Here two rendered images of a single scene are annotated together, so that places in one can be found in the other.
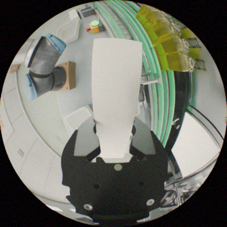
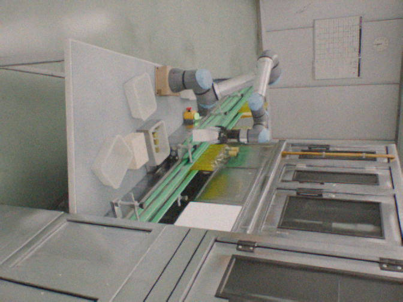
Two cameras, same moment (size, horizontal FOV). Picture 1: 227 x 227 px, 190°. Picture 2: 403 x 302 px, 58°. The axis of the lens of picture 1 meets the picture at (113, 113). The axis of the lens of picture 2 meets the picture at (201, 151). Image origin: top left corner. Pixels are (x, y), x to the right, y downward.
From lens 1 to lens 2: 2.10 m
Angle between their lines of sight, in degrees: 96
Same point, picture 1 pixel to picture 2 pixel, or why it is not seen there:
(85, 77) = (159, 107)
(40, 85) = (200, 89)
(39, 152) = not seen: outside the picture
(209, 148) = (228, 210)
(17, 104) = not seen: outside the picture
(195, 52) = (219, 178)
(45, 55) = (210, 100)
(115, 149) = (205, 136)
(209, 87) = (219, 189)
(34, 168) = not seen: outside the picture
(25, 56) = (220, 93)
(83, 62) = (167, 105)
